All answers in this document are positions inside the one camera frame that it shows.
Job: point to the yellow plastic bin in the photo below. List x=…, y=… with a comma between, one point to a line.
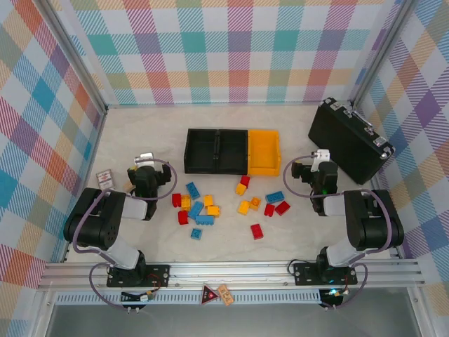
x=263, y=151

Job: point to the orange paper tag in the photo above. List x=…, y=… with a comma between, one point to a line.
x=225, y=296

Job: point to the long blue lego brick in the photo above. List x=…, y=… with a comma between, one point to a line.
x=195, y=210
x=205, y=220
x=274, y=197

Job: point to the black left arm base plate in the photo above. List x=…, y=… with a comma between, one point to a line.
x=158, y=272

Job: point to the black briefcase with metal latches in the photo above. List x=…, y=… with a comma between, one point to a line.
x=343, y=140

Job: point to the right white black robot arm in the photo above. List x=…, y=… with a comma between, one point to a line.
x=379, y=228

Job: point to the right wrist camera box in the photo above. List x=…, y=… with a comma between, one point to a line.
x=322, y=155

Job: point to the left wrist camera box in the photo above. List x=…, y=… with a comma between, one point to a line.
x=145, y=157

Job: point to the red lego brick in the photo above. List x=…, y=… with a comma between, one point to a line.
x=269, y=210
x=182, y=217
x=257, y=231
x=282, y=208
x=176, y=201
x=245, y=180

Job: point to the aluminium mounting rail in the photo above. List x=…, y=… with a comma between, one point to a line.
x=228, y=272

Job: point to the playing card box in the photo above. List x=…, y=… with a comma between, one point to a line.
x=105, y=179

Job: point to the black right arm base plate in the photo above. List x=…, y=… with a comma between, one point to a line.
x=303, y=274

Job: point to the grey metal plate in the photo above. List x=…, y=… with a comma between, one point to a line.
x=224, y=323

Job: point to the black plastic bin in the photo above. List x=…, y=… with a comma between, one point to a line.
x=233, y=151
x=200, y=151

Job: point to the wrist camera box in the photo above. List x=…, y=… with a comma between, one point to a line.
x=145, y=157
x=322, y=155

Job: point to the small square blue lego brick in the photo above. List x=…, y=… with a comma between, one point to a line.
x=196, y=234

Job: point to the red triangle sticker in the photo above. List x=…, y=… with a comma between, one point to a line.
x=209, y=296

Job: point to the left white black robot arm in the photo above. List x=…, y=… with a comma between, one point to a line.
x=91, y=224

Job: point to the aluminium frame post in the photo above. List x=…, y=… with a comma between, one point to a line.
x=384, y=52
x=75, y=56

